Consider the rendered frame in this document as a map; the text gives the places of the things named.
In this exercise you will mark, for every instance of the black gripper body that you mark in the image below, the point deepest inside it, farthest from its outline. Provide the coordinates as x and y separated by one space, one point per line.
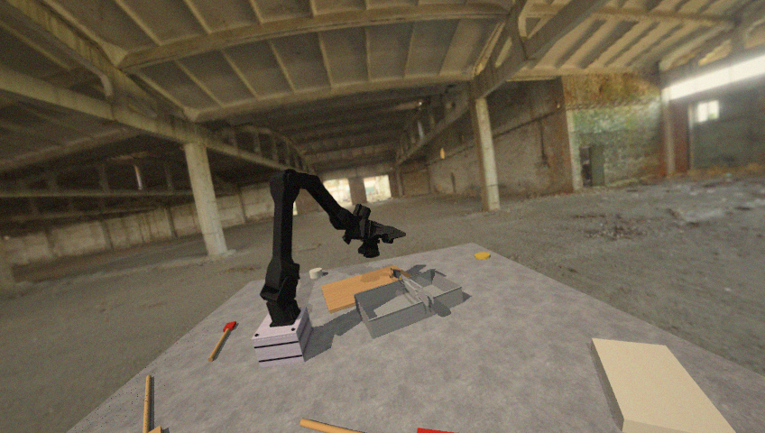
363 229

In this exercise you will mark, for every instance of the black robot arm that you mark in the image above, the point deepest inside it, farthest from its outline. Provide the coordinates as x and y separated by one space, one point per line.
282 273

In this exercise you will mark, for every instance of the light wooden board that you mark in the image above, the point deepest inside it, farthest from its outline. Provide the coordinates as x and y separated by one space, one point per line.
651 392

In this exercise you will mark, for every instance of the orange wooden board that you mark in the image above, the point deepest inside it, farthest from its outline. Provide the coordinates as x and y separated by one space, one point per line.
340 295

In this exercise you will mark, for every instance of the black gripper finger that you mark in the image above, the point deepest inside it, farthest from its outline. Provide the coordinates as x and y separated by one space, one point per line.
397 233
376 229

